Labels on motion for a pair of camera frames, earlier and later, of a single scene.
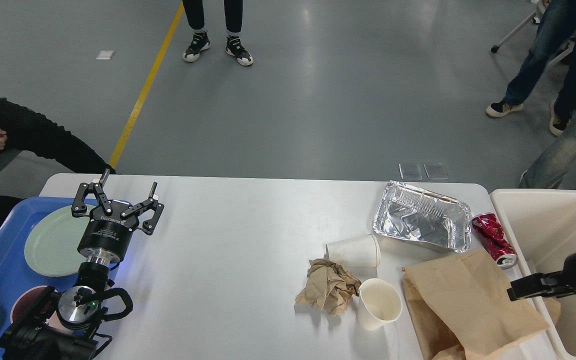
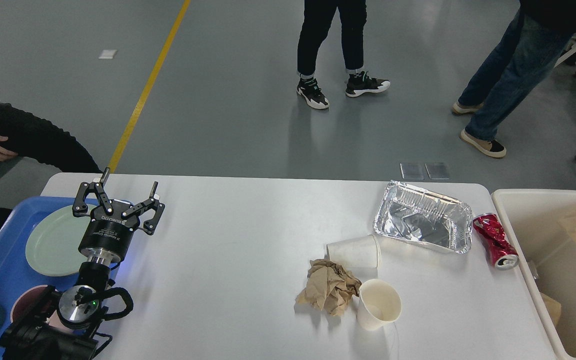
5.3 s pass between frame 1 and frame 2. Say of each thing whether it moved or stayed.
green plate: stayed
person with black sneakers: moved
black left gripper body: stayed
